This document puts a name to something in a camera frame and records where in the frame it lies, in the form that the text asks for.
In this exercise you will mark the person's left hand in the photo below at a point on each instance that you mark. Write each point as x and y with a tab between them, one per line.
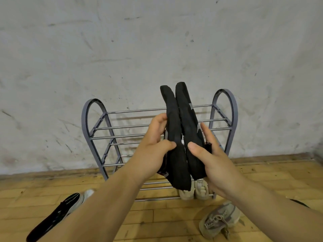
149	153

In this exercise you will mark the person's right hand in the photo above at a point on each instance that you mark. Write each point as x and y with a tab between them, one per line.
219	168

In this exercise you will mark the person's right thumb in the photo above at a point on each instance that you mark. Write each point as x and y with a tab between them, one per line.
198	151

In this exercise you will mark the person's left thumb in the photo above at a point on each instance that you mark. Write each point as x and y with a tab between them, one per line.
165	146

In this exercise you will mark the black fabric shoe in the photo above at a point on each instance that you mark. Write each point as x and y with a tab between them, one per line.
188	115
175	123

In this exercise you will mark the person's right forearm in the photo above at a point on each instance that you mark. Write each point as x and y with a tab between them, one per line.
272	214

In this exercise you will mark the person's left forearm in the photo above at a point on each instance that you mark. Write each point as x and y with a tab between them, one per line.
101	209

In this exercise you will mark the beige shoe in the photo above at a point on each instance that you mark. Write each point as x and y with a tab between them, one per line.
201	190
186	195

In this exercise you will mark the grey metal shoe rack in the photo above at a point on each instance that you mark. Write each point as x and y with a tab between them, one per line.
97	148

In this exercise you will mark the grey laced sneaker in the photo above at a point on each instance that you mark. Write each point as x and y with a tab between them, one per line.
217	220

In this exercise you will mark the black sneaker with white sole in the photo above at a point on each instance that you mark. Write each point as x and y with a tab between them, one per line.
58	214

